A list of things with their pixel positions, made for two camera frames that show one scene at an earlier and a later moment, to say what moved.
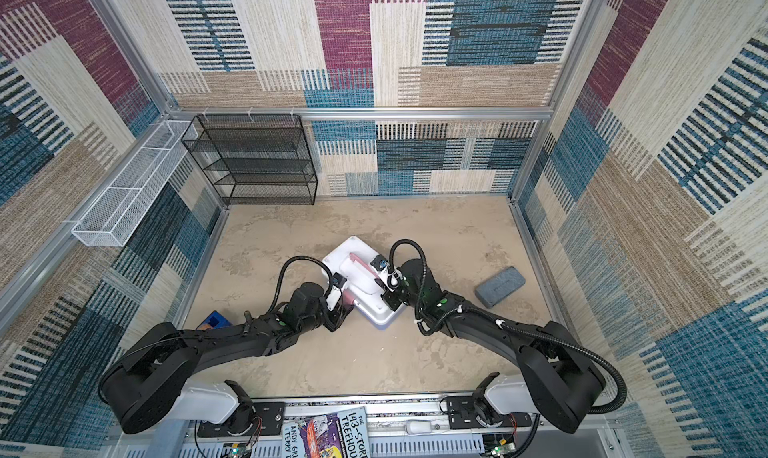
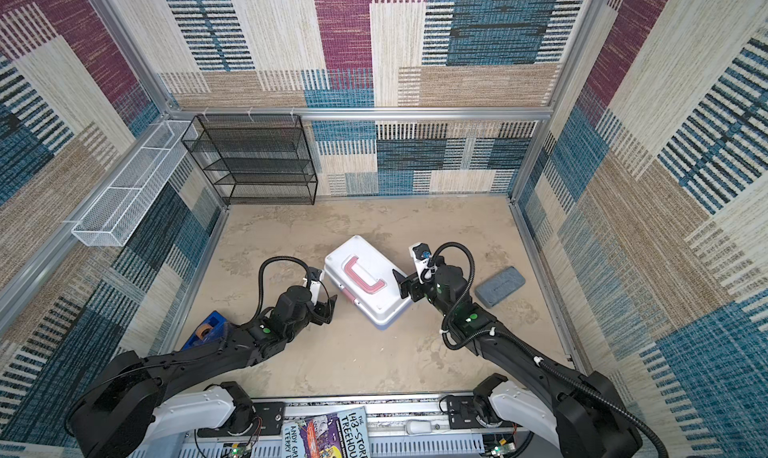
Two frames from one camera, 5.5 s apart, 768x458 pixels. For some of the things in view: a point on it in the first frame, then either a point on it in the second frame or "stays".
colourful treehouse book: x=342 y=434 stays
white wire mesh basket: x=124 y=202 stays
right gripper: x=388 y=297 → x=412 y=284
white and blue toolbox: x=352 y=260 stays
